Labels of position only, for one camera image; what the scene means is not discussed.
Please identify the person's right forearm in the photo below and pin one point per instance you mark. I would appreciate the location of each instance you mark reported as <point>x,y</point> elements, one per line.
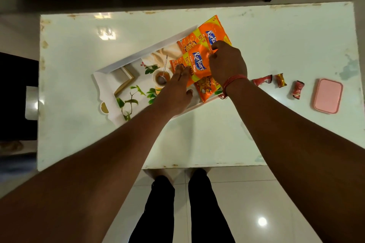
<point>299,151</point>

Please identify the person's right leg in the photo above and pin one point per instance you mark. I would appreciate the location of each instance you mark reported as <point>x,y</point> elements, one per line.
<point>208,211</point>

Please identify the white floral tray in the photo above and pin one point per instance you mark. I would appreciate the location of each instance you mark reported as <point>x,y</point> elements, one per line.
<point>114,80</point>

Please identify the person's left hand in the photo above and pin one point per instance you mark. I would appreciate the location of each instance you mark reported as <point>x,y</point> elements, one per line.
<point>172,94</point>

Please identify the person's leg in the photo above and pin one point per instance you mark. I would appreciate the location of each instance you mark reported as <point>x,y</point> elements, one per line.
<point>156,211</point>
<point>208,211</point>

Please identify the black plastic stool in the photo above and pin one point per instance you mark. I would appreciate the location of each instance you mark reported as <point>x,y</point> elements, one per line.
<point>14,80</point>

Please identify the person's right hand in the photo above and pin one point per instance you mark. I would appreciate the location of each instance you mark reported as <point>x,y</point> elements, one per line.
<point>228,62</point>

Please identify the yellow brown candy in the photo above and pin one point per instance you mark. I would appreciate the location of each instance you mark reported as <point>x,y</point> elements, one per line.
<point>280,80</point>

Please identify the person's left forearm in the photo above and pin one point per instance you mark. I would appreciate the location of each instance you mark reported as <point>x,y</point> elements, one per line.
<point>85,180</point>

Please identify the pink rectangular lid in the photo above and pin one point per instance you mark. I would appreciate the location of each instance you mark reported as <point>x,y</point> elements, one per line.
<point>328,96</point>

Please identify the person's left leg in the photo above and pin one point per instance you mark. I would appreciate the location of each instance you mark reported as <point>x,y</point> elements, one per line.
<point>156,211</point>

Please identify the red candy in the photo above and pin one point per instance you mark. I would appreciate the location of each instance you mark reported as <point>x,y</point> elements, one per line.
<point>298,89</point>
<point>262,80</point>

